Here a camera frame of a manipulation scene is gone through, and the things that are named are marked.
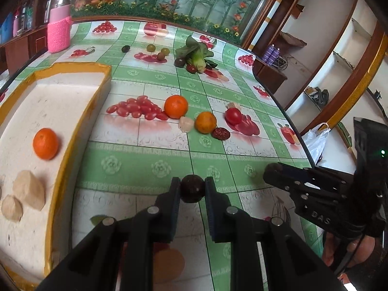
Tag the rice cake piece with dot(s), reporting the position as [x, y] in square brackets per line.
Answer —
[29, 189]

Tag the white plastic bag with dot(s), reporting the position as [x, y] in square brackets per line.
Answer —
[316, 141]

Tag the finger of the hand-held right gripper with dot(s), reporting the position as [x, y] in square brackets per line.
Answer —
[303, 192]
[298, 172]

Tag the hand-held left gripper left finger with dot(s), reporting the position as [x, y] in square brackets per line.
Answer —
[175, 201]

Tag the red date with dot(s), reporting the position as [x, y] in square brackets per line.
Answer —
[221, 133]
[191, 68]

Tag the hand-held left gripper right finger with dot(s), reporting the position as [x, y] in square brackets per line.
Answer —
[210, 207]

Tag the dark tools on shelf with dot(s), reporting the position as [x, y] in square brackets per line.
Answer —
[317, 95]

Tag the white foam box yellow rim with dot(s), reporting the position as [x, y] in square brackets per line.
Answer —
[60, 103]

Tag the blue container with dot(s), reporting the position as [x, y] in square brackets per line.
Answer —
[6, 29]

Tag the green grape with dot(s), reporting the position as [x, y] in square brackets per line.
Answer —
[165, 51]
[151, 48]

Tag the reddish grape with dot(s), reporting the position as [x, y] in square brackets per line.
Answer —
[161, 56]

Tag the red tomato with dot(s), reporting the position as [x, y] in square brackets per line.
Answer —
[233, 116]

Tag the person's right hand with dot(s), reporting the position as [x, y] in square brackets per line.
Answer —
[360, 250]

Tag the orange mandarin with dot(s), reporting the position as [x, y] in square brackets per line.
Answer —
[45, 144]
[175, 106]
[205, 123]

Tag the round rice cake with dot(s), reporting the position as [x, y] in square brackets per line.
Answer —
[12, 208]

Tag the jar with pink knitted sleeve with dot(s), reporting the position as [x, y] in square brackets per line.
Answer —
[59, 31]

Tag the low wooden cabinet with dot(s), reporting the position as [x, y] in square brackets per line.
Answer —
[269, 77]

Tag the dark green olive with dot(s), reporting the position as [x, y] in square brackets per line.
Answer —
[125, 48]

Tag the brown woven basket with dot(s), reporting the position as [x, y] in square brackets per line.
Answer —
[292, 39]

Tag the green bok choy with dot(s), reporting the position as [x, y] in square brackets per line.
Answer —
[195, 54]

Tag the pink bottle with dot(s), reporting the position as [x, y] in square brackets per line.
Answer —
[16, 23]

